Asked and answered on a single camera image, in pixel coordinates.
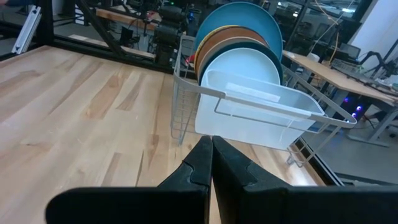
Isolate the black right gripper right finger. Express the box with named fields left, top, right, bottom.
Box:
left=212, top=136, right=398, bottom=224

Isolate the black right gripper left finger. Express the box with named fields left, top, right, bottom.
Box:
left=45, top=135, right=214, bottom=224

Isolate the dark green plate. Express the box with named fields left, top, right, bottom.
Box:
left=198, top=40, right=284, bottom=86

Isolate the light blue plate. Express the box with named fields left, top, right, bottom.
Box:
left=201, top=47, right=281, bottom=86

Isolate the yellow speckled plate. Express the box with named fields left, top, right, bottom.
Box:
left=194, top=24, right=240, bottom=74

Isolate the brown floral print plate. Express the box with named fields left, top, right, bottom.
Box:
left=195, top=26, right=270, bottom=78

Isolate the large blue plate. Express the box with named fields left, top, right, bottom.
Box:
left=194, top=1, right=284, bottom=62

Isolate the translucent plastic utensil caddy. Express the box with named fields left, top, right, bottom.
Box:
left=195, top=68, right=326, bottom=150

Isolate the wooden work table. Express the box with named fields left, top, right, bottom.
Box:
left=282, top=49, right=398, bottom=147

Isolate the silver aluminium extrusion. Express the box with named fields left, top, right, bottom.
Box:
left=11, top=5, right=42, bottom=55

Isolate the white wire dish rack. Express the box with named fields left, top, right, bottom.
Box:
left=170, top=34, right=358, bottom=167

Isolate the black aluminium frame strut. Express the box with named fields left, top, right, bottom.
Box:
left=37, top=0, right=175, bottom=75

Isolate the yellow cable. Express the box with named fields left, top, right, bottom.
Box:
left=313, top=0, right=340, bottom=63

